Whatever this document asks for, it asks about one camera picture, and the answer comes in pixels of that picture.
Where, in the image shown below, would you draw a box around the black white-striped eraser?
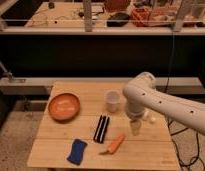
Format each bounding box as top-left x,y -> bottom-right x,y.
93,115 -> 110,143

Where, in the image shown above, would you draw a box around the white plastic bottle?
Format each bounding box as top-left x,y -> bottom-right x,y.
141,110 -> 156,124

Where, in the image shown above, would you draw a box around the orange toolbox on bench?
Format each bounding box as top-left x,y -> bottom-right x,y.
131,7 -> 177,27

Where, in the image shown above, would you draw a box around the metal clamp bracket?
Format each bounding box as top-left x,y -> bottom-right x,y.
0,60 -> 26,83

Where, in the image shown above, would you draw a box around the black pouch on bench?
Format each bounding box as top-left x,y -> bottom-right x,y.
107,12 -> 130,27

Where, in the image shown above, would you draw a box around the translucent plastic cup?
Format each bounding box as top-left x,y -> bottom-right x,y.
105,90 -> 120,113

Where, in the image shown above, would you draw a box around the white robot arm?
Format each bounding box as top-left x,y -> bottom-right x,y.
123,72 -> 205,136

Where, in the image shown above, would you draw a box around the blue sponge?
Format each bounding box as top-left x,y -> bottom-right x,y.
67,139 -> 87,165

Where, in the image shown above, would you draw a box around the orange toy carrot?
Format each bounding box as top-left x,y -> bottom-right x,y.
100,133 -> 125,155

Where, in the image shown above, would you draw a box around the black cables on floor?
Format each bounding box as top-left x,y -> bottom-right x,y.
167,116 -> 205,171

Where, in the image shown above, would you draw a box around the orange bowl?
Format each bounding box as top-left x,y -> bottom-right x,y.
48,93 -> 80,121

